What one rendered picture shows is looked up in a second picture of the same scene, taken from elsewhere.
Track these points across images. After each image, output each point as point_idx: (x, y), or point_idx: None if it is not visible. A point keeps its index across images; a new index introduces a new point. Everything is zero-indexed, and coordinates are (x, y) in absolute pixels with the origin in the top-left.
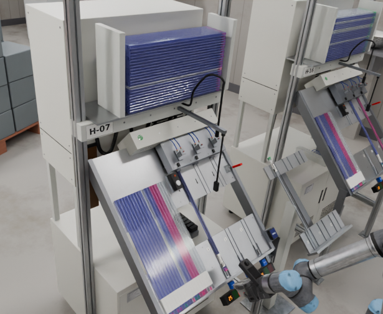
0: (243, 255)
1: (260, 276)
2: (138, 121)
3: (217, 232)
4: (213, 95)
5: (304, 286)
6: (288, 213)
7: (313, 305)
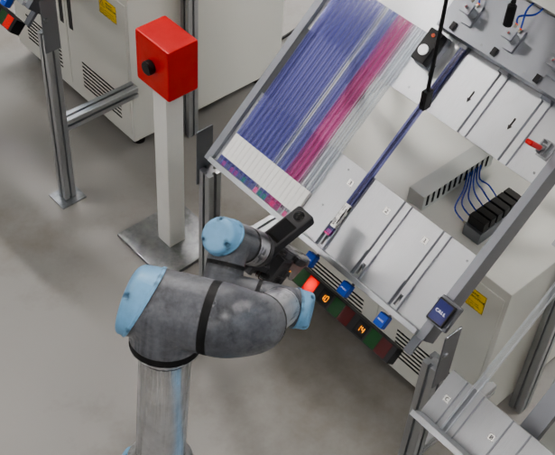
0: (374, 264)
1: (274, 241)
2: None
3: (499, 279)
4: None
5: (229, 278)
6: None
7: None
